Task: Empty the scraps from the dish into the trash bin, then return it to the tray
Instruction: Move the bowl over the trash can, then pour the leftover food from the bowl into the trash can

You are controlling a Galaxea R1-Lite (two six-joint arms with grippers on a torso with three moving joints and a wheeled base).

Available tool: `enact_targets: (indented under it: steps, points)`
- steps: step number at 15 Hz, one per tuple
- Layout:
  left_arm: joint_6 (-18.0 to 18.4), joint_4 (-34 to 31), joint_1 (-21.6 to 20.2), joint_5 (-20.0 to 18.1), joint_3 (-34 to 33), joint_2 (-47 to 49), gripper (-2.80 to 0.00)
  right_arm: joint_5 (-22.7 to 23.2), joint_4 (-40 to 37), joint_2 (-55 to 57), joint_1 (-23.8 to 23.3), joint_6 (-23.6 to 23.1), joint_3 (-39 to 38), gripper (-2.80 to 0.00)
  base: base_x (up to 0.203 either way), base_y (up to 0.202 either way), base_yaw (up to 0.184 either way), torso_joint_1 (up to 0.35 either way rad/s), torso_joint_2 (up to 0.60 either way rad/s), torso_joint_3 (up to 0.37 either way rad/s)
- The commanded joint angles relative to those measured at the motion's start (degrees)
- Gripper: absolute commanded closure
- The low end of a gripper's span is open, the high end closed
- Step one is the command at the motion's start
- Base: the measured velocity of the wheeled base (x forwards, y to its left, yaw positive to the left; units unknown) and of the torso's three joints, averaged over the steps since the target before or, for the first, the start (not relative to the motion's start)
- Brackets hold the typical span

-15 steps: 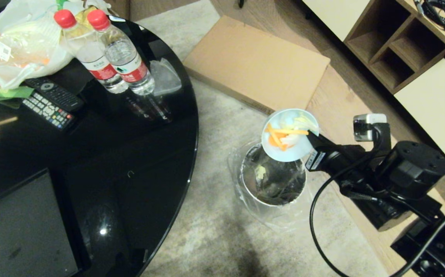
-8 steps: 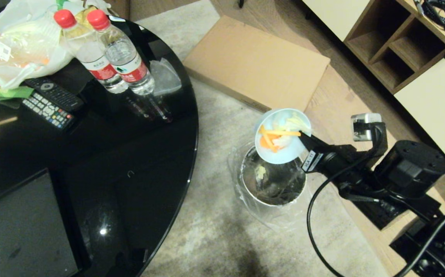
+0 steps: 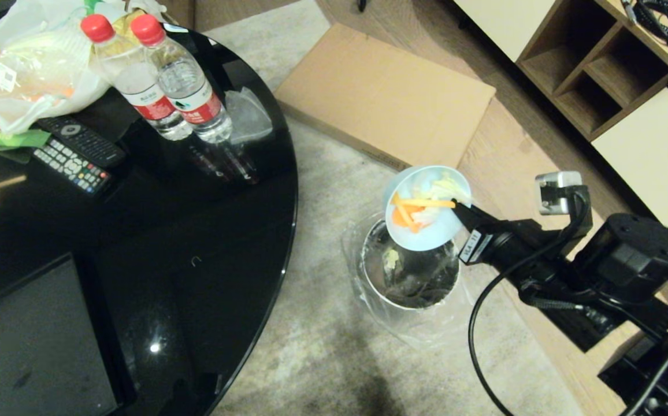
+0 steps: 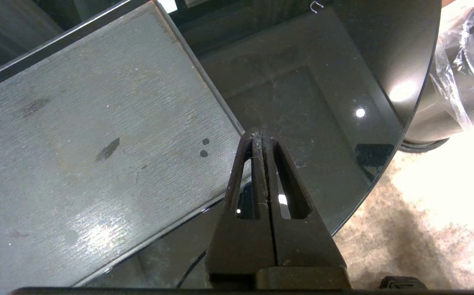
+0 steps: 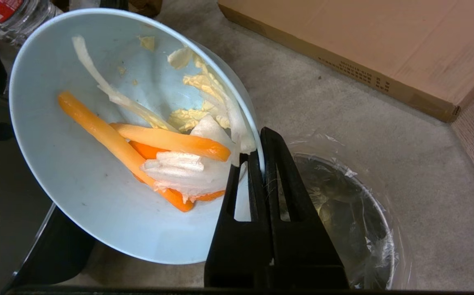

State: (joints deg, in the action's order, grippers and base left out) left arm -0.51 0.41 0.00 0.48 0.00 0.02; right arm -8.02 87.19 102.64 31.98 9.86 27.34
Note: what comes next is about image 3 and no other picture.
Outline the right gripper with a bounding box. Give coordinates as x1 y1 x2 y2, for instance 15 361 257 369
452 200 573 291

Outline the light blue dish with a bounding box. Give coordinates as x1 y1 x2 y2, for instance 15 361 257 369
384 165 473 252

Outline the round metal trash bin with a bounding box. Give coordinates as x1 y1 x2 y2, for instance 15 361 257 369
358 218 462 311

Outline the trash bin with clear liner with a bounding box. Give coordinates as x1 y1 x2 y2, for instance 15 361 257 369
342 213 488 350

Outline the pale cabbage scrap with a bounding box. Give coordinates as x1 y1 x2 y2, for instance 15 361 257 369
426 176 472 204

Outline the long orange carrot stick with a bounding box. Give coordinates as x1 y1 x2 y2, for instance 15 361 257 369
395 198 457 209

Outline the short orange carrot stick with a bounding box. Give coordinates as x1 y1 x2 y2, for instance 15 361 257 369
390 193 422 233

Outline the flat brown cardboard sheet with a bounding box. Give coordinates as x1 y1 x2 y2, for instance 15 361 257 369
273 22 497 172

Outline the grey rug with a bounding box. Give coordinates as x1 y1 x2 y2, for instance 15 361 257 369
200 0 586 416

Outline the wooden open shelf unit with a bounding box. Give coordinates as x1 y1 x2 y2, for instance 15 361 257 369
515 0 668 143

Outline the white cabinet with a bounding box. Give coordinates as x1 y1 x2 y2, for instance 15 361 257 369
591 69 668 275

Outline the clear plastic wrapper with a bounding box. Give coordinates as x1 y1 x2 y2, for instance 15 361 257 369
223 87 274 145

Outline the red-capped water bottle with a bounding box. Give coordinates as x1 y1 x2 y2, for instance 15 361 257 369
130 13 234 144
80 14 194 142

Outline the black remote control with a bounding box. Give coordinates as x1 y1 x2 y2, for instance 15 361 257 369
36 115 127 169

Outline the remote control with pale buttons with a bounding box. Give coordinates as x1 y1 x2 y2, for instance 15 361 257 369
32 139 113 195

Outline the white plastic grocery bag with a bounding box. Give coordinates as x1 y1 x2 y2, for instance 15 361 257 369
0 0 168 135

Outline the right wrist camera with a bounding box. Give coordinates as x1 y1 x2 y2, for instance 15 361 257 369
535 170 593 244

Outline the black cable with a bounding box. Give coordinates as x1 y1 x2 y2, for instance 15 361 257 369
467 191 595 416

